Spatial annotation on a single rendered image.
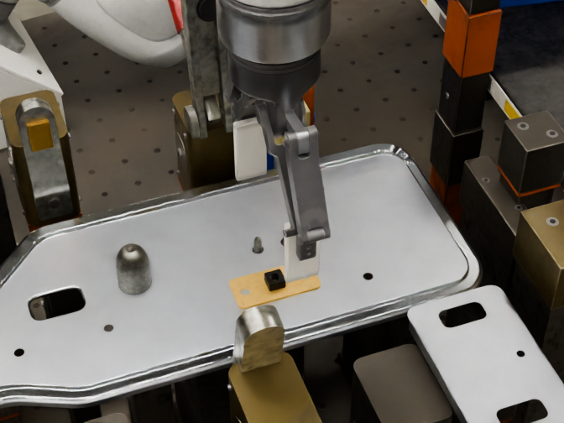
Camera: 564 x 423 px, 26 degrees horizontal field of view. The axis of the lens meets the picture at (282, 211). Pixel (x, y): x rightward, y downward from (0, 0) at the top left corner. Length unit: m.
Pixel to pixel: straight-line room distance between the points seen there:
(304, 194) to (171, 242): 0.28
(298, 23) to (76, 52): 1.07
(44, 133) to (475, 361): 0.47
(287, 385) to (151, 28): 0.80
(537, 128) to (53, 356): 0.52
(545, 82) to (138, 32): 0.62
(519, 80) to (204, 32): 0.37
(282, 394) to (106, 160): 0.79
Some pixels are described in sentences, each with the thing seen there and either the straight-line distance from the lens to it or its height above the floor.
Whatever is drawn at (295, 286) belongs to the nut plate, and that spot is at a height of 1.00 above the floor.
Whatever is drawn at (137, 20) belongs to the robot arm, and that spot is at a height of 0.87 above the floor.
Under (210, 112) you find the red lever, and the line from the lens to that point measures 1.26.
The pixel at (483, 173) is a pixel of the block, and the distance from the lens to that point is 1.31.
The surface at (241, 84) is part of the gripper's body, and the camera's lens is 0.97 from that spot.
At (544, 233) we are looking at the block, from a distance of 1.17.
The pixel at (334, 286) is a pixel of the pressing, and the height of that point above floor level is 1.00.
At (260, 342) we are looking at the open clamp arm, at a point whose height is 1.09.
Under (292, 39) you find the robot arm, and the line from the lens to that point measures 0.92.
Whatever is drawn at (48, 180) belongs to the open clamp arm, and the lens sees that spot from 1.26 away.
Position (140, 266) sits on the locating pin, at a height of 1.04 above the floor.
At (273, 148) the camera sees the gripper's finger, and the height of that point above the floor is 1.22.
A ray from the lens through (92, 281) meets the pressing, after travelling 1.20.
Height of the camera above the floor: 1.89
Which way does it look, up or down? 45 degrees down
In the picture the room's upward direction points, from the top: straight up
